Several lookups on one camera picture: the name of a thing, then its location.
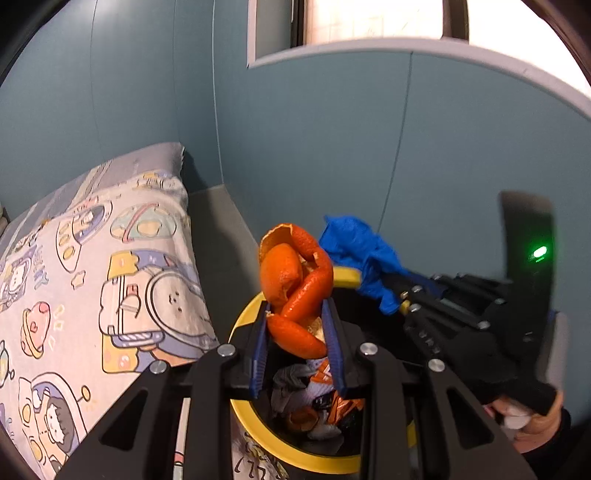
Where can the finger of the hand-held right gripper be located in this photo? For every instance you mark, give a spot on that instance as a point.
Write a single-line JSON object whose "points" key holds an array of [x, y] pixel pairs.
{"points": [[425, 286], [420, 321]]}

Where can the person's right hand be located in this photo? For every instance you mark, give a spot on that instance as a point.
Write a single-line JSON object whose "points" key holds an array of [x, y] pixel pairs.
{"points": [[535, 429]]}

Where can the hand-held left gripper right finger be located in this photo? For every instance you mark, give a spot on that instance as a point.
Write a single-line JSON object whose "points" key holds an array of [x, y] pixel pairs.
{"points": [[334, 350]]}

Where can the blue rubber glove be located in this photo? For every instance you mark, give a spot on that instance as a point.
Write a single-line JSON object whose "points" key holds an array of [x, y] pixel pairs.
{"points": [[355, 249]]}

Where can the grey pink wrapper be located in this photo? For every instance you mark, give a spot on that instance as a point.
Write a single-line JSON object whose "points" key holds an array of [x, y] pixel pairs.
{"points": [[288, 385]]}

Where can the window with white frame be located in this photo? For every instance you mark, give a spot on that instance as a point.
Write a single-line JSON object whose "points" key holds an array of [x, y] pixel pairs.
{"points": [[360, 27]]}

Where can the large orange peel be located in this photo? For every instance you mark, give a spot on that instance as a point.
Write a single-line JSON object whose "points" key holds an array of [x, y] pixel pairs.
{"points": [[295, 295]]}

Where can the black bin with yellow rim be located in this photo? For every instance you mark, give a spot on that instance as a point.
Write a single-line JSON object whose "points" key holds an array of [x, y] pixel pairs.
{"points": [[295, 457]]}

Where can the bed with striped blue sheet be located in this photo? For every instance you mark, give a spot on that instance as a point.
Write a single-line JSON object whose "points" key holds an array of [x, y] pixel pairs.
{"points": [[138, 161]]}

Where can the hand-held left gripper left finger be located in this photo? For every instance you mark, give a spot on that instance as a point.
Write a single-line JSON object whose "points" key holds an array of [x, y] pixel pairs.
{"points": [[259, 355]]}

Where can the plain orange candy wrapper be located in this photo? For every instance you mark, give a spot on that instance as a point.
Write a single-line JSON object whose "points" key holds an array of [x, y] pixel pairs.
{"points": [[346, 406]]}

